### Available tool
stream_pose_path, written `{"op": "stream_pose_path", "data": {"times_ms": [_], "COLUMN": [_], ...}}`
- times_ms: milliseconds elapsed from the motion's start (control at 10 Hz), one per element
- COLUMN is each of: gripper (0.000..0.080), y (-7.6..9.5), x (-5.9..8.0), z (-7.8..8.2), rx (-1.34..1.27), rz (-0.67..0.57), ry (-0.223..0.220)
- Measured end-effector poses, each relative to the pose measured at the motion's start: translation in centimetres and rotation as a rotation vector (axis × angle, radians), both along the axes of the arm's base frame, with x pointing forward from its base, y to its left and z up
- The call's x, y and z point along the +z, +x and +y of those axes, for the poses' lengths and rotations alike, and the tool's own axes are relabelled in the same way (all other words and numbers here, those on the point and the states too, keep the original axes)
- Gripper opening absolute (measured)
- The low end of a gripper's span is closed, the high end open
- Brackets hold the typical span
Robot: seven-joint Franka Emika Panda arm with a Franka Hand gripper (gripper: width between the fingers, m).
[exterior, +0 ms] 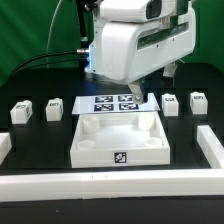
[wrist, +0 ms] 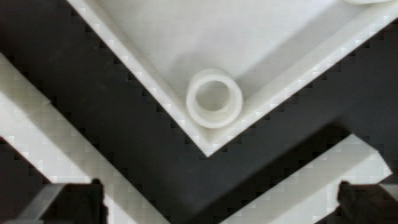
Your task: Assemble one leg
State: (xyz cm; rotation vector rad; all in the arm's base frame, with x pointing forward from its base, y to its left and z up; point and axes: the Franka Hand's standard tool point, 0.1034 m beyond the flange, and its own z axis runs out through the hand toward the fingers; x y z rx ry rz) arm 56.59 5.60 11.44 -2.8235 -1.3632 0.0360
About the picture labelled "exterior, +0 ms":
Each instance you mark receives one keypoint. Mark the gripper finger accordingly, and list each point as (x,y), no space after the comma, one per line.
(137,93)
(169,70)

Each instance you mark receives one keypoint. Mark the white square tabletop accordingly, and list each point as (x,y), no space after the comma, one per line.
(119,139)

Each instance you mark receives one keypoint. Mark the white marker plate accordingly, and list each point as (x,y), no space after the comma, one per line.
(111,104)

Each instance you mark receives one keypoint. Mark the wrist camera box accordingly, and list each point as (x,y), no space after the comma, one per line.
(137,11)

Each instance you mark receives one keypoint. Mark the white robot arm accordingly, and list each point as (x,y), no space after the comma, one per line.
(93,51)

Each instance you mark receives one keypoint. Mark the white U-shaped fence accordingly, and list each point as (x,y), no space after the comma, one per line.
(91,185)

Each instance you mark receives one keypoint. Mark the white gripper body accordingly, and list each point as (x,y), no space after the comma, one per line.
(131,51)

